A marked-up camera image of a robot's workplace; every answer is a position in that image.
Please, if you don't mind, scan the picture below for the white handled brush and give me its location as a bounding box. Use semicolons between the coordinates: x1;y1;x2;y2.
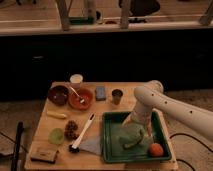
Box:
69;114;95;153

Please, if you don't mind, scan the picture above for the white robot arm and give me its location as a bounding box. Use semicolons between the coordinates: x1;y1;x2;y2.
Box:
123;80;213;142

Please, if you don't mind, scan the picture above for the orange fruit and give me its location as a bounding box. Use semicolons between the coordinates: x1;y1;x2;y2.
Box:
148;143;164;157

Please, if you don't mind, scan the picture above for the white spoon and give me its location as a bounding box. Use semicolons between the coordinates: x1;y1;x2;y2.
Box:
69;86;85;104

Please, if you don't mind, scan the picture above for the white cup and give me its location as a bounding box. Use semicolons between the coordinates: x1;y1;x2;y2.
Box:
70;74;83;89

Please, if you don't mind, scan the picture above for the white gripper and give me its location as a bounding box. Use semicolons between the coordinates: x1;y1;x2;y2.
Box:
122;105;152;136

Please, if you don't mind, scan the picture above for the black cable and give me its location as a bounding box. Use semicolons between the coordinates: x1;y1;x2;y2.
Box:
169;132;213;171

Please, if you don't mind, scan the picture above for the dark brown bowl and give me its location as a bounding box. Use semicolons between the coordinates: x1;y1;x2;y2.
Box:
47;85;69;106

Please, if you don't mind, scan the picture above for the light green round lid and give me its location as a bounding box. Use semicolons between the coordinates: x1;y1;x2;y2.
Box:
48;128;64;145

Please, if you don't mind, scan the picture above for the orange bowl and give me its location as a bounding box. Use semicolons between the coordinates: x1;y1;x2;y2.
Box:
68;88;93;110

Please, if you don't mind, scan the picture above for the green plastic tray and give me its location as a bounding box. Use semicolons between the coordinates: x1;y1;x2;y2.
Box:
101;112;172;163

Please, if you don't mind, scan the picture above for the dark small cup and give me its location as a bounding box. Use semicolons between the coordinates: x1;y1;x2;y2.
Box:
112;89;123;105

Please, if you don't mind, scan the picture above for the grey cloth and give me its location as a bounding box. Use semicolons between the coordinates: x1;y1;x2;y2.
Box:
79;136;102;155

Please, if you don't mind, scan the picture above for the black stand pole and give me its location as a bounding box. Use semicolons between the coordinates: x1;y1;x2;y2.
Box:
11;122;24;171

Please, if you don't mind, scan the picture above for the green pepper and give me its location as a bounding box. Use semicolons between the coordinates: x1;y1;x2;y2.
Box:
119;123;145;149

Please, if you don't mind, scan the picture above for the brown grape bunch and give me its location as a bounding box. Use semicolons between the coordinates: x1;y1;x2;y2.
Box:
64;120;78;140

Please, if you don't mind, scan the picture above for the wooden block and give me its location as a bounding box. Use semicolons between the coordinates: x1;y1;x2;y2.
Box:
30;147;59;164

